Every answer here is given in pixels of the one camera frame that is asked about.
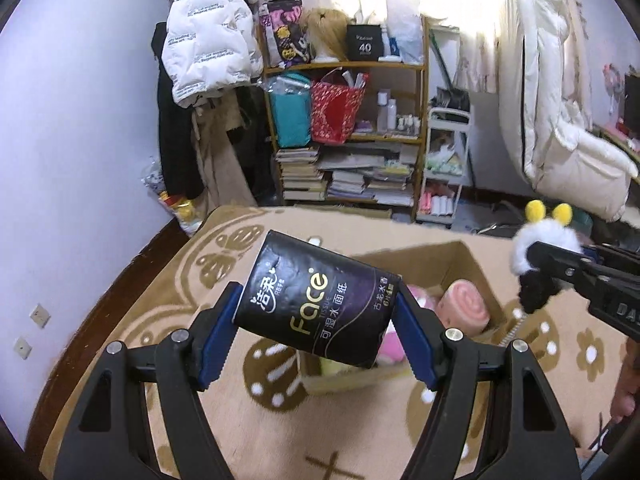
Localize patterned curtain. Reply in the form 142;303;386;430
452;25;503;95

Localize teal bag in clear plastic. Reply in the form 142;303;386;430
265;72;313;148

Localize blonde wig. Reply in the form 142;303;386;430
302;7;353;63

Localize pink roll plush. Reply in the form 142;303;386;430
437;280;492;337

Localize black printed tote bag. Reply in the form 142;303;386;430
260;0;313;68

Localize black hanging coat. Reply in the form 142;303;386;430
152;22;206;201

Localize stack of thick books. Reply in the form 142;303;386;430
274;145;328;202

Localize beige patterned rug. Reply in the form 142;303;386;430
37;204;631;480

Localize brown cardboard box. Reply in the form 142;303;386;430
297;240;506;396

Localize white duvet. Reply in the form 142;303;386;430
497;0;640;223

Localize red gift bag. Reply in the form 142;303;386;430
310;67;371;145

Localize white plastic bag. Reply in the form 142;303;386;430
382;0;426;65

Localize black box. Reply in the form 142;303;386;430
346;23;383;61

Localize black tissue pack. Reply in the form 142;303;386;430
234;230;403;370

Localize white puffer jacket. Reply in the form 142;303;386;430
161;0;265;108

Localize dark monitor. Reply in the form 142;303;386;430
622;72;640;133

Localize dark long handle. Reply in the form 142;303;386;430
429;30;457;93

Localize person's right hand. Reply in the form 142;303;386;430
612;340;640;425

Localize white fluffy bee plush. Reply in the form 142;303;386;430
497;200;583;347

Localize pink flower plush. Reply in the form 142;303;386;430
377;322;407;365

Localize gold foil bag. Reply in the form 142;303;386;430
159;192;198;236

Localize green packets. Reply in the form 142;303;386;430
425;152;463;173

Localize pink plastic wrapped plush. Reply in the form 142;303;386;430
405;284;443;311

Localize wooden bookshelf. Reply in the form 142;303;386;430
257;15;431;223

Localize chrome office chair base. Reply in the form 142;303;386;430
472;200;526;237

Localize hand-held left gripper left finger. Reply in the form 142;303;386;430
52;281;243;480

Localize beige hanging coat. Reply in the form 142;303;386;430
192;95;261;208

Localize pile of magazines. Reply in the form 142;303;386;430
327;142;418;207

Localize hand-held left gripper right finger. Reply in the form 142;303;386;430
392;290;583;480

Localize white rolling cart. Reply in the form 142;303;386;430
415;106;473;231

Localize yellow round plush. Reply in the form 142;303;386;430
320;357;361;376

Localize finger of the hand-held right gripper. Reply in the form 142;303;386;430
582;244;640;278
526;241;596;291

